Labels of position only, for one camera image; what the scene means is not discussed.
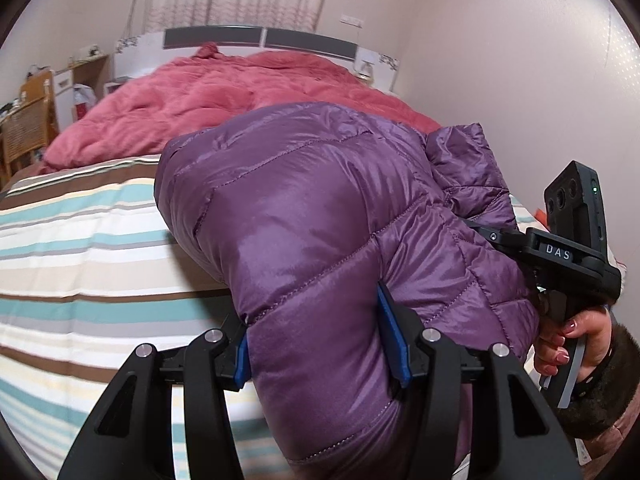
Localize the red quilted comforter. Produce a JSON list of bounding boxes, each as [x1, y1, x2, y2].
[[39, 42, 439, 174]]

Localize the right hand painted nails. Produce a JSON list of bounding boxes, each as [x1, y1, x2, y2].
[[534, 307, 613, 382]]

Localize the striped bed sheet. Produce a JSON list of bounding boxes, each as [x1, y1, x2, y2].
[[0, 153, 542, 480]]

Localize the dark fuzzy sleeve forearm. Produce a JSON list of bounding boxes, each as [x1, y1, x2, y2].
[[554, 309, 640, 466]]

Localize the wooden bedside desk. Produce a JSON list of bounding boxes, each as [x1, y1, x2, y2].
[[53, 54, 112, 132]]

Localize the purple quilted down jacket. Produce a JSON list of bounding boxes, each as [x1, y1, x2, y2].
[[154, 102, 538, 479]]

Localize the wooden wicker chair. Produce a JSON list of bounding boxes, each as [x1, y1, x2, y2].
[[1, 68, 58, 183]]

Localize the white grey bed headboard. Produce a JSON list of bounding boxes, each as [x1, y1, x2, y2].
[[113, 25, 399, 93]]

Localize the white wall socket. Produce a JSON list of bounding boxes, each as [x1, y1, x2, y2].
[[340, 14, 363, 28]]

